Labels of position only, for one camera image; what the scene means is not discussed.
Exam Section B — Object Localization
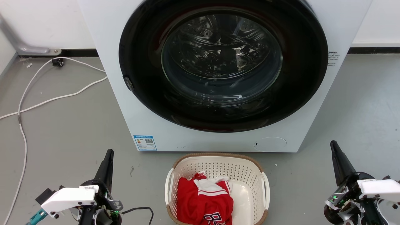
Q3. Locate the round white filter cover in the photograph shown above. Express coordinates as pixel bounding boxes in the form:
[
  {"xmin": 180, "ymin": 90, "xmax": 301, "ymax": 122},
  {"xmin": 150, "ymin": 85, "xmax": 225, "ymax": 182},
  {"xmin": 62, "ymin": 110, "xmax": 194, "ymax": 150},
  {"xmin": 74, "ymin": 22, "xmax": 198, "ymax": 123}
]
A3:
[{"xmin": 254, "ymin": 137, "xmax": 287, "ymax": 152}]

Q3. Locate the thin white power cable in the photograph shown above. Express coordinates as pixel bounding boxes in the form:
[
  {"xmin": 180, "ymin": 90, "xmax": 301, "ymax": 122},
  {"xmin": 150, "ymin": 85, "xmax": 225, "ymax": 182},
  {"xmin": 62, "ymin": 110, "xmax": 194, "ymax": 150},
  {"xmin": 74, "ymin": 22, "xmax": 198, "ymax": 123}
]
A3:
[{"xmin": 2, "ymin": 57, "xmax": 106, "ymax": 225}]

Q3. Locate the red and white jersey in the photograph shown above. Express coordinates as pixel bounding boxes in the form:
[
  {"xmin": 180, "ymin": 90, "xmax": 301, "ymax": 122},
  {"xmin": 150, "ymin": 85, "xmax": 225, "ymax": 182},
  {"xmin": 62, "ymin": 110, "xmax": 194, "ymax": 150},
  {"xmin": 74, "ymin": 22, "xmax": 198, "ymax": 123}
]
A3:
[{"xmin": 177, "ymin": 172, "xmax": 234, "ymax": 225}]

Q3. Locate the white front-load washing machine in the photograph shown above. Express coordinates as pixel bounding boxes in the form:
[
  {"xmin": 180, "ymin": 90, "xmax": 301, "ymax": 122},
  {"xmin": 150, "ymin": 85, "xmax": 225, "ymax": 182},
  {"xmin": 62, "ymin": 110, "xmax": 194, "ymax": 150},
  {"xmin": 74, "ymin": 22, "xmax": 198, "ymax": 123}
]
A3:
[{"xmin": 77, "ymin": 0, "xmax": 373, "ymax": 153}]

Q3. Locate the black round washer door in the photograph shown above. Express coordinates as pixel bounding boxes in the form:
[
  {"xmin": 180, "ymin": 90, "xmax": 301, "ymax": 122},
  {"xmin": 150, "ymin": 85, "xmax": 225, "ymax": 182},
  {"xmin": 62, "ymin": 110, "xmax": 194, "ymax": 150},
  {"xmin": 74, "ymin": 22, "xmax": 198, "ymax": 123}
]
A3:
[{"xmin": 118, "ymin": 0, "xmax": 329, "ymax": 133}]

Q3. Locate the blue energy label sticker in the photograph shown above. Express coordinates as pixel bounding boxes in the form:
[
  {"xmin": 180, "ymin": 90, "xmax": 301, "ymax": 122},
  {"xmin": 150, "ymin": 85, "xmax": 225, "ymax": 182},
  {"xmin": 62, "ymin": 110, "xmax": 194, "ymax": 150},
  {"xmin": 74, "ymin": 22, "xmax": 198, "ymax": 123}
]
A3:
[{"xmin": 133, "ymin": 135, "xmax": 157, "ymax": 151}]

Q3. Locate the small text sticker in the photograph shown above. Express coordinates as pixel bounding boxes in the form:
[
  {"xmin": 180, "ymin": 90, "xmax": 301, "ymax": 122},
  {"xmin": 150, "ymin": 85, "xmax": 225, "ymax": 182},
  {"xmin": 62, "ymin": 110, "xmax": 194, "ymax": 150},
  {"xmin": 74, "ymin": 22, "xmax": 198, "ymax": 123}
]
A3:
[{"xmin": 327, "ymin": 51, "xmax": 341, "ymax": 67}]

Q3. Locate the grey wall pipe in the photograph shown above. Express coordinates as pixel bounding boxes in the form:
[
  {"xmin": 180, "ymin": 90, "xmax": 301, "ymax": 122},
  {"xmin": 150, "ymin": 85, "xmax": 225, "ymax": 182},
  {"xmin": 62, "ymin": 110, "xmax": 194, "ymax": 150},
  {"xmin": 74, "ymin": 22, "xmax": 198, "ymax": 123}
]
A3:
[{"xmin": 0, "ymin": 15, "xmax": 62, "ymax": 56}]

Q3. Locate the white perforated laundry basket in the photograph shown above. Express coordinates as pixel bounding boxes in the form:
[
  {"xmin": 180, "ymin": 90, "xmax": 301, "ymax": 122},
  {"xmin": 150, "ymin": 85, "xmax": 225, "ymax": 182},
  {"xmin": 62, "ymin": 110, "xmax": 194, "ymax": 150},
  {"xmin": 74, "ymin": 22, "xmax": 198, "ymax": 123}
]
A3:
[{"xmin": 165, "ymin": 152, "xmax": 270, "ymax": 225}]

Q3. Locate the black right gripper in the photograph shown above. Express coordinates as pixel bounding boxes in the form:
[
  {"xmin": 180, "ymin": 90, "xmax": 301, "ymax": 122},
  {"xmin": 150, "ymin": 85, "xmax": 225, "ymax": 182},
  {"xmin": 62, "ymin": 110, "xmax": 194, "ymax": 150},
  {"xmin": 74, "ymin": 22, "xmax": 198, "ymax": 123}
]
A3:
[{"xmin": 323, "ymin": 140, "xmax": 383, "ymax": 225}]

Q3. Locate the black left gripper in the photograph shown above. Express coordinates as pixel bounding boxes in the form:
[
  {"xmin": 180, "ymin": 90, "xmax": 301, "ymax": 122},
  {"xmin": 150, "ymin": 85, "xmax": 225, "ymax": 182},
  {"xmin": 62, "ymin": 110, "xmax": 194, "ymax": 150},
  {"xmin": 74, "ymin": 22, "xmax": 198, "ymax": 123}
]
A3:
[{"xmin": 78, "ymin": 149, "xmax": 124, "ymax": 225}]

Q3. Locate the thin black left gripper cable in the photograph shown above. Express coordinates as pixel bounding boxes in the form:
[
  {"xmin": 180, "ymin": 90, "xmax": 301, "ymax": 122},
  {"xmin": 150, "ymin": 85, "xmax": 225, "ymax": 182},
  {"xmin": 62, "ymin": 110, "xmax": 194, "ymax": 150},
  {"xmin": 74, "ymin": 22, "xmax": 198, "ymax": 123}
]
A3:
[{"xmin": 121, "ymin": 207, "xmax": 154, "ymax": 225}]

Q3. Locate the teal cable connector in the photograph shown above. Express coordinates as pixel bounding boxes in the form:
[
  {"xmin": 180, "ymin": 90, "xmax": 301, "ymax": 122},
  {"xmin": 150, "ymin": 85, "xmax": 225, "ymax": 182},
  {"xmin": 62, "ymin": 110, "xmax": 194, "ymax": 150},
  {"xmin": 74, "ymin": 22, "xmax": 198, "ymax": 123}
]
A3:
[{"xmin": 26, "ymin": 209, "xmax": 48, "ymax": 225}]

